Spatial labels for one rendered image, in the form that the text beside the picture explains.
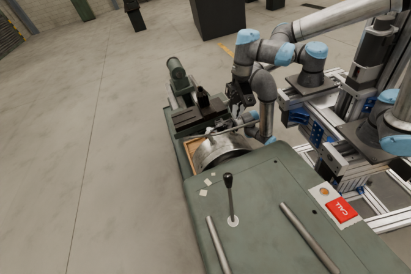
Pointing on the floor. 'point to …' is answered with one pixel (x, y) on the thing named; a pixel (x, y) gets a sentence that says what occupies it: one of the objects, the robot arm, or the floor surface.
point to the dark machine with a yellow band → (216, 0)
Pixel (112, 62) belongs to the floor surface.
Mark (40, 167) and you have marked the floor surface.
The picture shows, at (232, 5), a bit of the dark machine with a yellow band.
